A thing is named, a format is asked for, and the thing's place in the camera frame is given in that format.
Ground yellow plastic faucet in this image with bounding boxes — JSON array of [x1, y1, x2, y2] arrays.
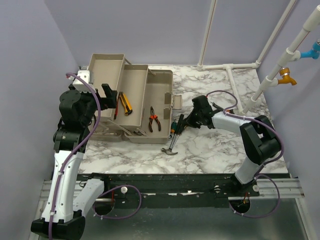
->
[[278, 67, 297, 86]]

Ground orange black pliers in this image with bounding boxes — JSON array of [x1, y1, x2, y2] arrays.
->
[[148, 106, 162, 133]]

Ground red black utility knife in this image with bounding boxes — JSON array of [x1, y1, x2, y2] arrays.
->
[[113, 96, 120, 120]]

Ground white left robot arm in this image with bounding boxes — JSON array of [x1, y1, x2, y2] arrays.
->
[[30, 83, 118, 240]]

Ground black metal base frame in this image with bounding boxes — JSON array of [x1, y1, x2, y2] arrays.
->
[[74, 173, 304, 213]]

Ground green handle screwdriver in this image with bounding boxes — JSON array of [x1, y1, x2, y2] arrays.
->
[[170, 119, 177, 134]]

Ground orange screwdriver bit set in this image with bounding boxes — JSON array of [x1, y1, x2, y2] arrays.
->
[[226, 108, 235, 115]]

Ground white pvc pipe frame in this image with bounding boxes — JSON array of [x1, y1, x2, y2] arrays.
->
[[196, 0, 320, 113]]

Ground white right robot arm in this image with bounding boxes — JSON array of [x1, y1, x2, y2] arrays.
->
[[181, 95, 283, 196]]

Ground blue plastic faucet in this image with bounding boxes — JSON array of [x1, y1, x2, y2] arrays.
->
[[300, 39, 320, 60]]

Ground black handle claw hammer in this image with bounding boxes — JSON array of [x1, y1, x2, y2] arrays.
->
[[161, 114, 184, 156]]

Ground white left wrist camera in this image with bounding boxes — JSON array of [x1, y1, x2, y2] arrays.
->
[[67, 70, 97, 93]]

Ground beige plastic tool box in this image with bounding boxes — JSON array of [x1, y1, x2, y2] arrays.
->
[[86, 53, 182, 144]]

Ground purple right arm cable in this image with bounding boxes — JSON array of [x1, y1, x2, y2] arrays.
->
[[206, 90, 286, 219]]

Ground black yellow screwdriver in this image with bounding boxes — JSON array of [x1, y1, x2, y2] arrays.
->
[[175, 119, 188, 135]]

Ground yellow utility knife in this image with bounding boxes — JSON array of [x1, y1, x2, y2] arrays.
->
[[119, 91, 133, 116]]

